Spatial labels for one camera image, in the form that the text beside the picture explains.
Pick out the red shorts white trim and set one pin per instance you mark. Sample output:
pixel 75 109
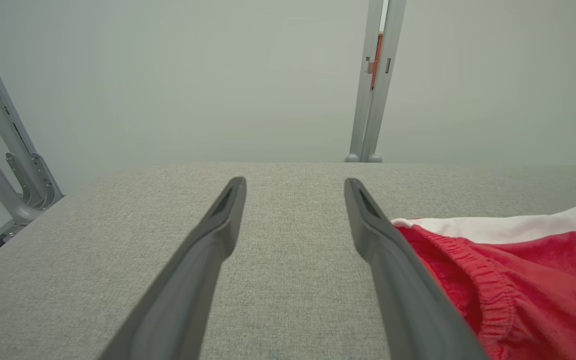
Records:
pixel 543 290

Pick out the orange strip behind posts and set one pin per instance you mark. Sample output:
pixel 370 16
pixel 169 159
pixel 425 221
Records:
pixel 378 55

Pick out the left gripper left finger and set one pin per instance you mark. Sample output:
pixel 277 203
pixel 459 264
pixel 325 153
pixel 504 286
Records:
pixel 188 300

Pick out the grey partition post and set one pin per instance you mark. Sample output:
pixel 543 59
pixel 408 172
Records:
pixel 363 110
pixel 383 110

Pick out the grey side partition frame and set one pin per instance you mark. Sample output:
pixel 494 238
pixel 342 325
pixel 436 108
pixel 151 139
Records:
pixel 3 125

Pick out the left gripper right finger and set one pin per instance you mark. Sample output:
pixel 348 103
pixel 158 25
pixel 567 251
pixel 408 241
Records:
pixel 408 300

